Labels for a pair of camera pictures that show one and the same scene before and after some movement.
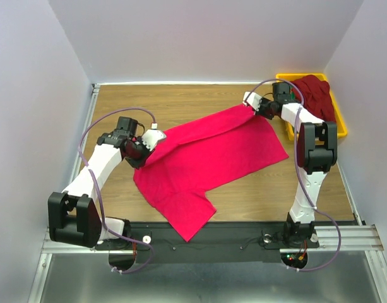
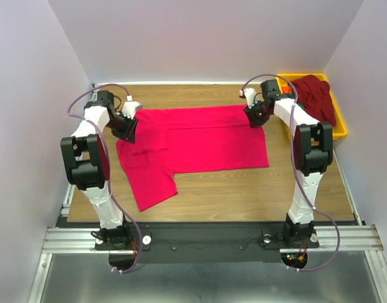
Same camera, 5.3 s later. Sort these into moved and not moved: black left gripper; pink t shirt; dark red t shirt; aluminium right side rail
Moved: black left gripper; pink t shirt
Not moved: aluminium right side rail; dark red t shirt
